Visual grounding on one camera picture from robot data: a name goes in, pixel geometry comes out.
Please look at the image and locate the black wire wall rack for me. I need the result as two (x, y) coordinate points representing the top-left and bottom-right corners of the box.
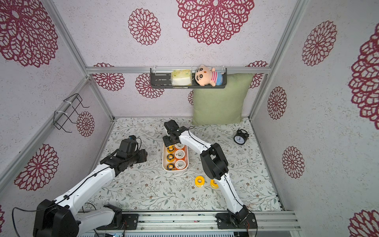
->
(52, 93), (89, 133)

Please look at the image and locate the black yellow tape roll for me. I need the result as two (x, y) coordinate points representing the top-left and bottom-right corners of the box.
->
(166, 154), (175, 163)
(166, 163), (176, 171)

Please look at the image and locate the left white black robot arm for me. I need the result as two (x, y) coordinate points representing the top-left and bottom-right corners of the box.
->
(33, 149), (148, 237)

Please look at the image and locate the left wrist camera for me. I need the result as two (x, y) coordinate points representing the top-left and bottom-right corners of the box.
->
(117, 135), (139, 159)

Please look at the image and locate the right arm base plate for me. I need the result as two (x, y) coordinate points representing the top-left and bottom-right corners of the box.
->
(215, 206), (258, 230)

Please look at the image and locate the green pillow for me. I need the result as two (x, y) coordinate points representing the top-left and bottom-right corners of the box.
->
(192, 74), (255, 126)

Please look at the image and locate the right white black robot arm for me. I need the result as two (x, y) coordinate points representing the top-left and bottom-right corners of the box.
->
(163, 127), (249, 225)

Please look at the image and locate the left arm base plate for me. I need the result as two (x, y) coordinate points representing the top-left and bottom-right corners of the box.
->
(96, 214), (139, 231)

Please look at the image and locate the black alarm clock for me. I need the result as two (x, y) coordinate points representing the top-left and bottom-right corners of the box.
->
(234, 129), (249, 145)

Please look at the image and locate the black wall shelf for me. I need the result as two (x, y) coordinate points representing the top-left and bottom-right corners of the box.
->
(150, 68), (228, 89)

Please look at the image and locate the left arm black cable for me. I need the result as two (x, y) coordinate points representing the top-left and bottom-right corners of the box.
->
(11, 136), (143, 237)

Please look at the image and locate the plush doll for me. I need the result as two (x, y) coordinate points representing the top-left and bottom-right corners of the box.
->
(194, 65), (224, 87)

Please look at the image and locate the orange tape roll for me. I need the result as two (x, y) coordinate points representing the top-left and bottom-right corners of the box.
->
(174, 149), (187, 160)
(175, 160), (187, 170)
(175, 143), (185, 150)

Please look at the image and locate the white plastic storage box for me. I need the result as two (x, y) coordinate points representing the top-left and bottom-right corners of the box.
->
(162, 144), (189, 173)

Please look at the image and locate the yellow tape roll top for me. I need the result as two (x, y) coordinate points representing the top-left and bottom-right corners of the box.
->
(166, 145), (175, 154)

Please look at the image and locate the yellow green sponge pack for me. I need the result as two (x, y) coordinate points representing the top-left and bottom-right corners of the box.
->
(171, 70), (192, 87)

